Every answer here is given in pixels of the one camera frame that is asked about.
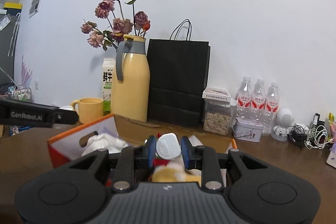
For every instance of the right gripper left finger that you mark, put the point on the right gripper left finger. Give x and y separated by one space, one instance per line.
121 171

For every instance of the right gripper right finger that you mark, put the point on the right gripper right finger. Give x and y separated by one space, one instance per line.
218 170

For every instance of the white power adapter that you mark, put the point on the white power adapter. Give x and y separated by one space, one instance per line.
168 147

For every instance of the white cloth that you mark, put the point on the white cloth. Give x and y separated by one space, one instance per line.
104 141

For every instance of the red cardboard box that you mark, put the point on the red cardboard box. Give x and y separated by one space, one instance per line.
115 132

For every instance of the yellow plush toy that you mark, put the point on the yellow plush toy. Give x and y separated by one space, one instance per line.
174 171

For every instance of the clear jar of seeds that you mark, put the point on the clear jar of seeds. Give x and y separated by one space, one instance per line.
218 111

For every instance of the yellow thermos jug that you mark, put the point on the yellow thermos jug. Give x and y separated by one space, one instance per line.
131 79

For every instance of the yellow ceramic mug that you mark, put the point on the yellow ceramic mug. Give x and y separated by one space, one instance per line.
88 109

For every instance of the water bottle middle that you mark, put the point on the water bottle middle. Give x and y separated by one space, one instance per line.
258 100

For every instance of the water bottle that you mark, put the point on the water bottle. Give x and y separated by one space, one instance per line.
258 100
272 103
244 99

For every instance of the water bottle left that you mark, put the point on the water bottle left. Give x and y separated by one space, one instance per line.
244 99

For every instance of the white robot figurine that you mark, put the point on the white robot figurine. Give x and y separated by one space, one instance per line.
284 119

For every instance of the water bottle right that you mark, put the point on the water bottle right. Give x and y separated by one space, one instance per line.
272 103

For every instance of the white milk carton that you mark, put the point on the white milk carton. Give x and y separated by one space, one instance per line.
106 86

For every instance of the black paper shopping bag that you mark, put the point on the black paper shopping bag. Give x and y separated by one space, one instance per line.
179 69

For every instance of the purple tissue pack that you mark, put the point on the purple tissue pack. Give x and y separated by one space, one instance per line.
331 159

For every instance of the dried pink rose bouquet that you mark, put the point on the dried pink rose bouquet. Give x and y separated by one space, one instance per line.
118 24

